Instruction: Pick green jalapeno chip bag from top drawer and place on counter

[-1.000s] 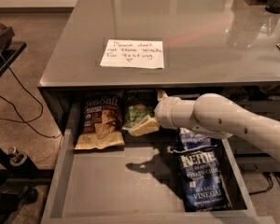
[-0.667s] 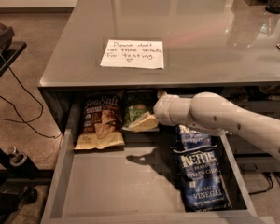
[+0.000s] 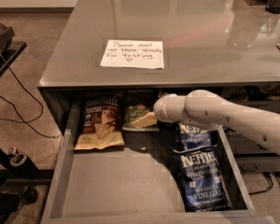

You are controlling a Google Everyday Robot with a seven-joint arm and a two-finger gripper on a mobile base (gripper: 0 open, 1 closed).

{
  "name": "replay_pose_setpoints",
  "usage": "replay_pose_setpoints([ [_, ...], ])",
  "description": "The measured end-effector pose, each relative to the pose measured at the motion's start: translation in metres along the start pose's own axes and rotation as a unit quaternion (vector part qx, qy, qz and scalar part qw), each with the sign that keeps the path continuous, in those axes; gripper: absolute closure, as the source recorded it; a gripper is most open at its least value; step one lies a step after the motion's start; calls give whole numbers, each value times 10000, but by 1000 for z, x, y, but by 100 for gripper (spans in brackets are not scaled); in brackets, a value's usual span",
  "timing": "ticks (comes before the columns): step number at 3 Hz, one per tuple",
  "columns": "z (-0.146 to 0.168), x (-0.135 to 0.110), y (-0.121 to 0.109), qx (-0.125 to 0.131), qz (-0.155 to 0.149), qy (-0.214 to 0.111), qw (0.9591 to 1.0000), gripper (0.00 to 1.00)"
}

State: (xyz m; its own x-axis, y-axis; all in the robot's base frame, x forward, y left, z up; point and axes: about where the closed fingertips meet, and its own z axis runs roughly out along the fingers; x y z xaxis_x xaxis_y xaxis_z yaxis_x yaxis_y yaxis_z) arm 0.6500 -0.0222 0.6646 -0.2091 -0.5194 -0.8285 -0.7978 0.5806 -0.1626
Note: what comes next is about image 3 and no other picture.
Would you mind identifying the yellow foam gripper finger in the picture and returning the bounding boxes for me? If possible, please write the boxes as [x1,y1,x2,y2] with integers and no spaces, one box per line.
[131,112,158,129]

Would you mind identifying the green jalapeno chip bag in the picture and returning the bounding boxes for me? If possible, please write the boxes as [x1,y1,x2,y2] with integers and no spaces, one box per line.
[122,90,159,132]

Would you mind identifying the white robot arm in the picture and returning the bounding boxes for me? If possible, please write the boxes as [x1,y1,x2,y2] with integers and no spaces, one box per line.
[131,90,280,156]

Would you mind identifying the blue Kettle bag middle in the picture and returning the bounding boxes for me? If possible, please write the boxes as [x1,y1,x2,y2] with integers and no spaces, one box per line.
[171,123,212,151]

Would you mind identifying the blue kettle bag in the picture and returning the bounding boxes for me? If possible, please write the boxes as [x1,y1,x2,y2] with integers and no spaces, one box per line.
[171,123,212,151]
[173,147,231,212]

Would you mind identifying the brown sea salt chip bag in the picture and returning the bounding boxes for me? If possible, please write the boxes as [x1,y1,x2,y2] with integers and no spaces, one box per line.
[75,91,124,150]

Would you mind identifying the grey open top drawer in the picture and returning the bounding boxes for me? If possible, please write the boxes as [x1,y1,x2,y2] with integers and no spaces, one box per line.
[41,102,274,224]

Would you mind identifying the blue Kettle bag front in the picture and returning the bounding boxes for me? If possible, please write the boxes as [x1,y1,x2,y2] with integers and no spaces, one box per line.
[173,147,231,212]

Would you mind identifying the grey cabinet with counter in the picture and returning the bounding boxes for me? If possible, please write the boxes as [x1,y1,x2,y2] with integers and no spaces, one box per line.
[39,0,280,130]

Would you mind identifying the white handwritten paper note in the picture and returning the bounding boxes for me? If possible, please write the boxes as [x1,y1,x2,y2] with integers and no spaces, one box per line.
[100,39,164,69]

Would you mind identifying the dark lower side drawers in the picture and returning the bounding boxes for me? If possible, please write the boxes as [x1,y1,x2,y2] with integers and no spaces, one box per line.
[221,86,280,172]

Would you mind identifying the black cart with wheels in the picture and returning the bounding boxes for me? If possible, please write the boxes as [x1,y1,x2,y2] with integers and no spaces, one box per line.
[0,21,40,224]

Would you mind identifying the black power cables right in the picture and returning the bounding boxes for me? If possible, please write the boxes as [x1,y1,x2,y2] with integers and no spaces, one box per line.
[247,171,280,205]

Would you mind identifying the black cable on floor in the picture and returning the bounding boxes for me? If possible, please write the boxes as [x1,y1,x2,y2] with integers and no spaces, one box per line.
[0,54,63,140]

